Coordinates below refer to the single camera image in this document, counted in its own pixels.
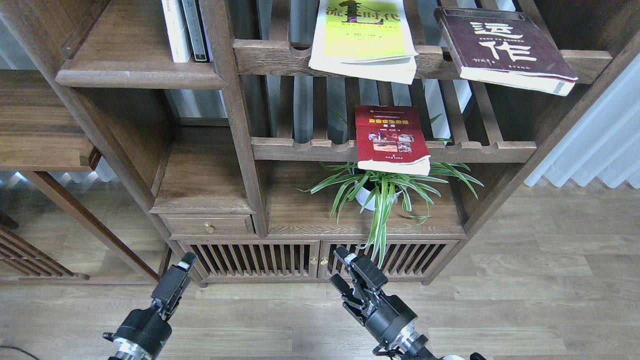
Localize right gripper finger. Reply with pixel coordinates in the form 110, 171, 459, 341
333, 246, 388, 301
329, 274, 366, 312

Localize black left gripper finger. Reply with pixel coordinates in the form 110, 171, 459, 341
151, 251, 198, 320

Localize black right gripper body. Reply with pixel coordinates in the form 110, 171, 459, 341
342, 290, 430, 360

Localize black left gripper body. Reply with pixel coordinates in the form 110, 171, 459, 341
103, 304, 172, 360

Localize red paperback book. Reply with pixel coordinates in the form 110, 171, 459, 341
355, 104, 431, 176

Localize yellow-green paperback book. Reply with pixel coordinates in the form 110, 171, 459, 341
309, 0, 418, 85

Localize maroon book white characters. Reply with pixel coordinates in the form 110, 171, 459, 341
434, 6, 579, 96

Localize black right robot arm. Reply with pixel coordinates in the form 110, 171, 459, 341
330, 246, 436, 360

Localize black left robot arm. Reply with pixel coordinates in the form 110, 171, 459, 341
102, 251, 197, 360

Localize right slatted cabinet door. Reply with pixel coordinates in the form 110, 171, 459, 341
317, 239, 460, 285

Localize slatted cabinet door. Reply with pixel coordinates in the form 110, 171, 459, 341
317, 239, 460, 285
178, 240, 320, 283

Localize left slatted cabinet door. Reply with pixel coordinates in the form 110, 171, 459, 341
178, 240, 320, 283

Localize wooden drawer brass knob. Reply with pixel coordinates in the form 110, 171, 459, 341
159, 214, 255, 236

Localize white plant pot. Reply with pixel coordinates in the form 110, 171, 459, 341
355, 180, 402, 212

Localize spider plant leaves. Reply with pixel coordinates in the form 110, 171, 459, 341
295, 107, 485, 270

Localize dark wooden bookshelf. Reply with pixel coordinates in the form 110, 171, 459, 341
1, 0, 639, 270

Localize white upright book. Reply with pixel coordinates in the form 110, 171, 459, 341
161, 0, 192, 63

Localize white pleated curtain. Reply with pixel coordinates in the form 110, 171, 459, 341
525, 57, 640, 189

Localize dark green upright book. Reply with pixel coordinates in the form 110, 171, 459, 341
182, 0, 210, 63

